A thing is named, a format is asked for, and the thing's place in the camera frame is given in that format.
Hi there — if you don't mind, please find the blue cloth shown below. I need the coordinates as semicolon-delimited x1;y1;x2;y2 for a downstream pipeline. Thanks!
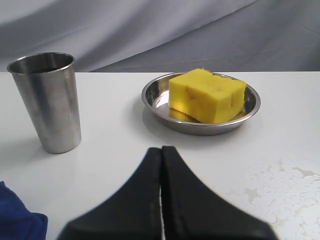
0;181;48;240

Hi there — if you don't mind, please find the yellow sponge block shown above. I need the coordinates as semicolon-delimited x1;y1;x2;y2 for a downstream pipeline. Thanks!
168;68;247;124

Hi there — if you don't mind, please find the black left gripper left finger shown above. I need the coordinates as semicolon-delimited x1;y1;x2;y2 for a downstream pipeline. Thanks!
58;147;162;240

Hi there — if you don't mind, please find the round steel dish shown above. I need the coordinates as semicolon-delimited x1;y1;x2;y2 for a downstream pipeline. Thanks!
141;69;261;136

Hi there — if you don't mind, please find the steel tumbler cup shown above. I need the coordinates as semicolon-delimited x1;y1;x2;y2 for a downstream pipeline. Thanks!
7;52;82;154

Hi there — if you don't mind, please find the grey backdrop cloth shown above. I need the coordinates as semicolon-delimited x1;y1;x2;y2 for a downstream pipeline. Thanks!
0;0;320;72

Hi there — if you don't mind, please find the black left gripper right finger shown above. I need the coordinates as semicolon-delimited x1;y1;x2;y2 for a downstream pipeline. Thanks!
161;146;277;240

